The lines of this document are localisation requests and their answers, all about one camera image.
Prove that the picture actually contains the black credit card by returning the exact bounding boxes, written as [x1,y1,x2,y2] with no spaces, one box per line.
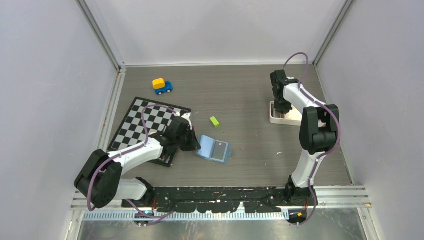
[211,140,228,162]

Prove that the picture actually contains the white plastic box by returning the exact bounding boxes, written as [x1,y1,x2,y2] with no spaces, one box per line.
[269,101,302,127]

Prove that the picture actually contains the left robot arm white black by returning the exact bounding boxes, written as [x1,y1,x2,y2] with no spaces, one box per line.
[74,113,201,211]

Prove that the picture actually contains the stack of credit cards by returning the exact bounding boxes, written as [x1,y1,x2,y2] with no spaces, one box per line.
[276,112,287,119]

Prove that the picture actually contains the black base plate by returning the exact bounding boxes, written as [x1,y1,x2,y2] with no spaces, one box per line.
[120,186,319,215]

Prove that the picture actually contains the blue yellow toy car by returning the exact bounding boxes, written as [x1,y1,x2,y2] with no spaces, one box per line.
[152,78,174,95]

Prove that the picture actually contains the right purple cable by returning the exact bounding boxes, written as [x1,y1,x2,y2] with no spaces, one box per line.
[283,52,342,227]

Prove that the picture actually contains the green block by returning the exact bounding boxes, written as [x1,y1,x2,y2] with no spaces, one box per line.
[209,116,220,128]

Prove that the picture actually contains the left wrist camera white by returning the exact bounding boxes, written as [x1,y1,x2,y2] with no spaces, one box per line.
[173,112,193,130]

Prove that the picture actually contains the blue card holder wallet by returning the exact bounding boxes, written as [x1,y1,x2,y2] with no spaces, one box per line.
[195,134,233,164]

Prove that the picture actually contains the black white chessboard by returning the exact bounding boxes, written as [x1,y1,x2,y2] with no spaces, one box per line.
[107,97,192,152]

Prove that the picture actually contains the aluminium frame rail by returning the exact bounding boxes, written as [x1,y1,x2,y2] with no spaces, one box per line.
[70,185,372,223]

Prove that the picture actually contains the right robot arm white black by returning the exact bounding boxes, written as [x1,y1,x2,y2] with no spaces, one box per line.
[270,69,340,205]

